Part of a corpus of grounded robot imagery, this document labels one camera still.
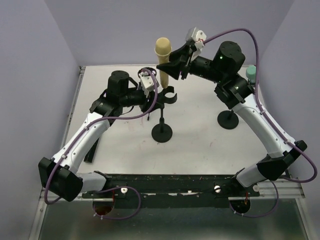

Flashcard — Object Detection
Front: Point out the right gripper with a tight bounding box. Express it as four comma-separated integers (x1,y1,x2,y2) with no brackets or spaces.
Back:
157,42,225,84

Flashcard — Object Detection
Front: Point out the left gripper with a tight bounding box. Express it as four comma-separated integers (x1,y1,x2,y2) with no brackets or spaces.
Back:
119,87,164,114

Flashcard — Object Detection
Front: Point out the beige microphone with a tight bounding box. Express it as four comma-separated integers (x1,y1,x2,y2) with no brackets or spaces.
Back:
154,37,172,89

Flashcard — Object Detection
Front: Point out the black round-base clip stand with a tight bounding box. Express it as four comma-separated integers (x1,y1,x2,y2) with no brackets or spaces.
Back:
151,86,178,143

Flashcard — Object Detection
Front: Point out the teal microphone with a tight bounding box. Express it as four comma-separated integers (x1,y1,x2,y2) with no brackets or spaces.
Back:
245,65,256,85

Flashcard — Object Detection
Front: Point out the black silver-head microphone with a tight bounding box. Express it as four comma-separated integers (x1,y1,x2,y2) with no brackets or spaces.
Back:
83,138,100,164

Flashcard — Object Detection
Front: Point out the black tripod shock-mount stand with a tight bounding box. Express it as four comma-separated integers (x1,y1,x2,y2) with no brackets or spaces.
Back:
137,67,159,121

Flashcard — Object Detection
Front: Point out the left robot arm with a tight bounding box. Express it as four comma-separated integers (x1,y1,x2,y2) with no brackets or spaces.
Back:
38,67,159,205

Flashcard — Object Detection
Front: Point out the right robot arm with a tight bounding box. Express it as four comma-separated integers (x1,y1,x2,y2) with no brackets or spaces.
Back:
157,40,307,196

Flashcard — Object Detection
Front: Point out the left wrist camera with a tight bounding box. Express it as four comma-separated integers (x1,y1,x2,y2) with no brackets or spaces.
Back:
139,71,159,97

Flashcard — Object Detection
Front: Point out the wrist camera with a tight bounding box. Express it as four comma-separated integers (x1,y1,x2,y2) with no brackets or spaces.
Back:
185,27,207,59
139,71,159,97

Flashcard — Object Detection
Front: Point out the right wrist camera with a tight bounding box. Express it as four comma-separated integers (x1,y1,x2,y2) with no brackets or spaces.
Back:
185,27,207,59

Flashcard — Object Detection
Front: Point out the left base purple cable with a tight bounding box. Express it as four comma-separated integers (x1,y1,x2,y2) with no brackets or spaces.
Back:
93,186,142,221

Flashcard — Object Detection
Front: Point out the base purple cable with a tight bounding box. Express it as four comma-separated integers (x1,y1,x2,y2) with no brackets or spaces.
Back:
93,186,142,221
228,181,280,218

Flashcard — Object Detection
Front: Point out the black mounting rail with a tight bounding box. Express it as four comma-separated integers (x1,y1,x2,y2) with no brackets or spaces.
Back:
82,174,260,209

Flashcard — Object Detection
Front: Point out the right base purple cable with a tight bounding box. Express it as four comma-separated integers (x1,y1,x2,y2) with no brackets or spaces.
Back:
228,181,280,218

